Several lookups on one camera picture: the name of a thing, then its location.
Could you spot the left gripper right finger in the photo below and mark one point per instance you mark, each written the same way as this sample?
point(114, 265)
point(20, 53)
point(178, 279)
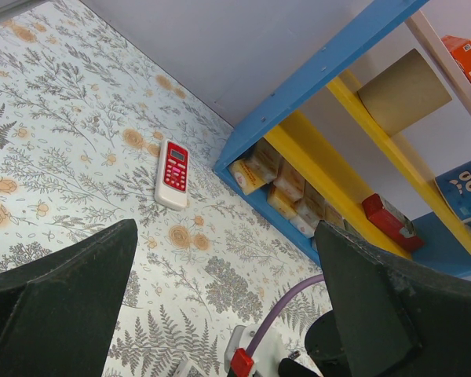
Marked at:
point(394, 317)

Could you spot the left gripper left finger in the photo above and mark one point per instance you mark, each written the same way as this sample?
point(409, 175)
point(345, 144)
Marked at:
point(58, 313)

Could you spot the white remote control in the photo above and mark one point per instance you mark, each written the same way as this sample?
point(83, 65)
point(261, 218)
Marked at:
point(187, 368)

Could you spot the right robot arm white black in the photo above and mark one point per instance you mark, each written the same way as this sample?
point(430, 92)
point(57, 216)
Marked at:
point(323, 345)

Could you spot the red white small remote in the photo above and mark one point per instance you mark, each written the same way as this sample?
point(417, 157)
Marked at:
point(171, 186)

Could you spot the red box on shelf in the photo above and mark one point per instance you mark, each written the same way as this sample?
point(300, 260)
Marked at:
point(392, 222)

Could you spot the teal white small box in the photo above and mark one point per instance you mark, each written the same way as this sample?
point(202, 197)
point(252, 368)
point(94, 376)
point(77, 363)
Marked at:
point(333, 217)

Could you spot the white red small box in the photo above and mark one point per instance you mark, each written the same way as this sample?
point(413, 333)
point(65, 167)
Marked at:
point(306, 223)

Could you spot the blue white round container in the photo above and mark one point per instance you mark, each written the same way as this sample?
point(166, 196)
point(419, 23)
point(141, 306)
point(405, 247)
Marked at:
point(455, 188)

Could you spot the yellow white small box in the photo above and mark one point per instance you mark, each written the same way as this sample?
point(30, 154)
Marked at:
point(278, 200)

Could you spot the white small box centre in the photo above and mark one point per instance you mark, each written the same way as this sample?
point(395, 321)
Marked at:
point(290, 181)

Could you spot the blue shelf unit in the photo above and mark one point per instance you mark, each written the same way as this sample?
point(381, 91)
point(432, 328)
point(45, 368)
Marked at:
point(278, 120)

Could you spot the floral table mat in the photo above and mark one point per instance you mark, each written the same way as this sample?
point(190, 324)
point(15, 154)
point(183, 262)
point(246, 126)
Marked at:
point(83, 114)

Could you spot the orange yellow small box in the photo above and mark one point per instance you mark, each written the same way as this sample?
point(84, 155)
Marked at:
point(247, 180)

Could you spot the white paper roll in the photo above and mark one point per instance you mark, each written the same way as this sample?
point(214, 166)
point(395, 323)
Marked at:
point(404, 93)

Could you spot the orange razor box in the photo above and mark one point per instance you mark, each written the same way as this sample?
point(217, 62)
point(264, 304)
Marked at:
point(460, 49)

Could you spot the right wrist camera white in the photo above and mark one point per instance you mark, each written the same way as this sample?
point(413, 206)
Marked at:
point(268, 354)

